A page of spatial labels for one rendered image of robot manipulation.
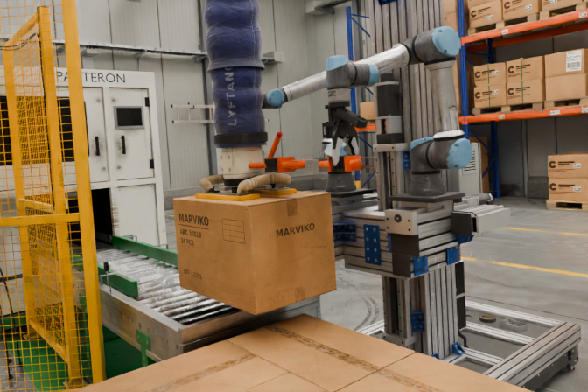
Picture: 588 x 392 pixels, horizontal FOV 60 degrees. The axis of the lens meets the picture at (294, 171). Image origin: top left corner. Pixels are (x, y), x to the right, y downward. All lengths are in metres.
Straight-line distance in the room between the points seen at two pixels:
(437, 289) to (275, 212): 0.97
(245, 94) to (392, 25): 0.79
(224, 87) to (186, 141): 9.94
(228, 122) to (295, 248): 0.57
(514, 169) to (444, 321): 8.26
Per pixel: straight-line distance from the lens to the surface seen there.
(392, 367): 1.76
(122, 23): 11.77
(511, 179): 10.76
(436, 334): 2.56
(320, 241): 2.03
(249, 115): 2.07
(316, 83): 2.43
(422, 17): 2.45
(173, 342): 2.13
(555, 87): 9.03
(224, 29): 2.10
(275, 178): 2.01
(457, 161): 1.99
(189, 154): 12.03
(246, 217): 1.82
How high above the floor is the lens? 1.27
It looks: 3 degrees down
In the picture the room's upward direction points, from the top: 3 degrees counter-clockwise
